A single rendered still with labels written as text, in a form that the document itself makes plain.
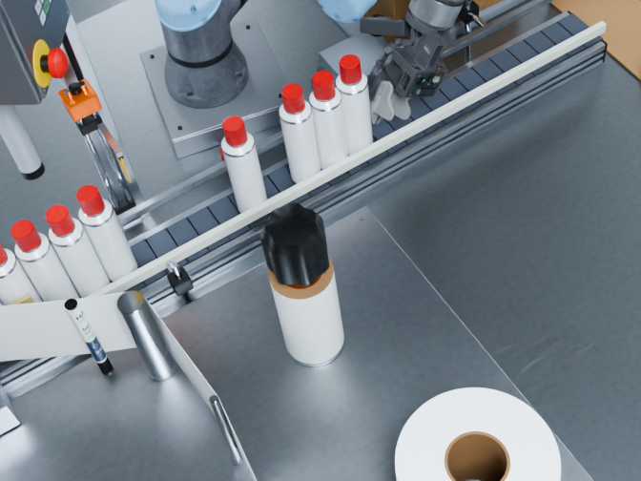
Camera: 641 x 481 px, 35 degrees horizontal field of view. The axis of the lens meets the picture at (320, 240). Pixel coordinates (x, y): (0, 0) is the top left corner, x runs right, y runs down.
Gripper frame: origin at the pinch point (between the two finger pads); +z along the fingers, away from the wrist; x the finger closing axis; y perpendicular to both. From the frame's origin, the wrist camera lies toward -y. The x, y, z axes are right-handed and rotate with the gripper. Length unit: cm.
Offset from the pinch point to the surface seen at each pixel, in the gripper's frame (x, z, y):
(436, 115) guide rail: 9.0, -2.7, 4.7
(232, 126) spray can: -29.2, -0.5, 1.4
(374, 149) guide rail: -1.7, 3.5, 4.7
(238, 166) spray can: -26.7, 6.1, 3.0
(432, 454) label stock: -29, 7, 58
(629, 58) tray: 48, -16, 8
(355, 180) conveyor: -4.1, 9.0, 5.9
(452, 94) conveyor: 16.7, -3.3, -0.3
